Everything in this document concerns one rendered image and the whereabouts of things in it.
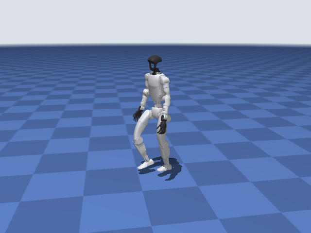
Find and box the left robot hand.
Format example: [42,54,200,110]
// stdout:
[156,115,167,134]

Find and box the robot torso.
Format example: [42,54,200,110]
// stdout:
[147,72,165,119]

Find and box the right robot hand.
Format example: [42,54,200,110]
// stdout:
[133,105,143,122]

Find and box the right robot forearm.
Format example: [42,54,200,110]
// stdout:
[140,94,148,110]

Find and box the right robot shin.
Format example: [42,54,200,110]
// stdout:
[133,142,150,162]

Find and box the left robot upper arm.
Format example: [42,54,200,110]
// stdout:
[160,76,171,102]

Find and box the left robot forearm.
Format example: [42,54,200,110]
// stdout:
[162,96,171,119]

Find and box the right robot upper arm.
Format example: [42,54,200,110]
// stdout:
[143,73,150,96]

